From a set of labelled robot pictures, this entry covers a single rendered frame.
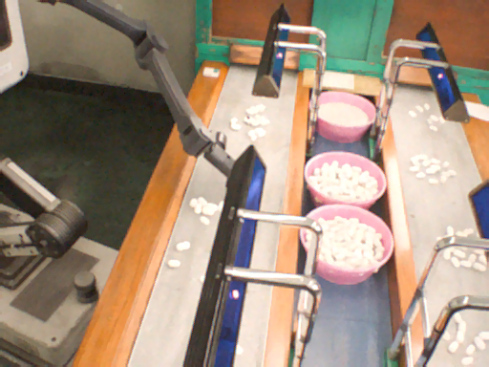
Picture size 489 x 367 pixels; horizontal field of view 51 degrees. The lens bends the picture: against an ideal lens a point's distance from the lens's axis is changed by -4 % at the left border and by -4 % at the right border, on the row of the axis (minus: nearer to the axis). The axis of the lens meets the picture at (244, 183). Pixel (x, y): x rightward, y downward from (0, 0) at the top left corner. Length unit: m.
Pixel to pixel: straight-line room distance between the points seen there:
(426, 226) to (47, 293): 1.20
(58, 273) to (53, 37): 2.15
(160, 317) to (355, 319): 0.51
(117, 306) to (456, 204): 1.10
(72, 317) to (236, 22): 1.36
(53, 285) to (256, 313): 0.74
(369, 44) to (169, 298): 1.42
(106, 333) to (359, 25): 1.60
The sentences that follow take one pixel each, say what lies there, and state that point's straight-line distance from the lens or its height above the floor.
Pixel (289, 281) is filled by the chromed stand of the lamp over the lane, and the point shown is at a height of 1.12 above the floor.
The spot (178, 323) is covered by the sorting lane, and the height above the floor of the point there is 0.74.
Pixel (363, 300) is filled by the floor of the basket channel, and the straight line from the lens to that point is 1.50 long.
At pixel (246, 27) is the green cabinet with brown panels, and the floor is 0.93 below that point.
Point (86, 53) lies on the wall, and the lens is 3.60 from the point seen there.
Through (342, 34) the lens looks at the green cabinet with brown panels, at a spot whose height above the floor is 0.95.
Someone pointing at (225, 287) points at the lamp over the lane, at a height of 1.11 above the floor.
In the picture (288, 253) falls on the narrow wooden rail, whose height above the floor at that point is 0.76.
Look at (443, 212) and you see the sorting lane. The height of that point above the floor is 0.74.
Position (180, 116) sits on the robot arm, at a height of 0.97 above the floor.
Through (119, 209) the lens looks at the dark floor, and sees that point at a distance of 2.74.
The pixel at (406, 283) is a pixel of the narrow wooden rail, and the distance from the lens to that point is 1.45.
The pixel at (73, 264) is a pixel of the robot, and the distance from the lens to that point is 1.84.
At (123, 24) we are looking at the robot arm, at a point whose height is 1.15.
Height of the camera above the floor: 1.79
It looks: 38 degrees down
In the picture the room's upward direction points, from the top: 4 degrees clockwise
